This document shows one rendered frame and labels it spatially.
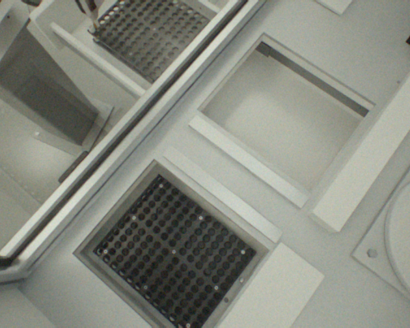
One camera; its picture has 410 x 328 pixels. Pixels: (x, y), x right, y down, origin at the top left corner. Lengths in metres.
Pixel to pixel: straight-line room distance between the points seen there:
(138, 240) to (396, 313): 0.43
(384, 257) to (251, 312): 0.22
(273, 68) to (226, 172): 0.31
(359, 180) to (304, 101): 0.26
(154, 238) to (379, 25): 0.57
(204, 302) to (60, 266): 0.24
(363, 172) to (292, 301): 0.22
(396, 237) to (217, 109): 0.41
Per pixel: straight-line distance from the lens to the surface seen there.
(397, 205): 0.57
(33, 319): 0.57
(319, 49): 0.66
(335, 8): 0.71
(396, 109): 0.61
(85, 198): 0.53
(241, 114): 0.70
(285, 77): 0.76
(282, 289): 0.52
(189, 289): 0.57
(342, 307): 0.56
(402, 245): 0.55
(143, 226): 0.59
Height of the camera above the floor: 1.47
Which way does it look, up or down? 75 degrees down
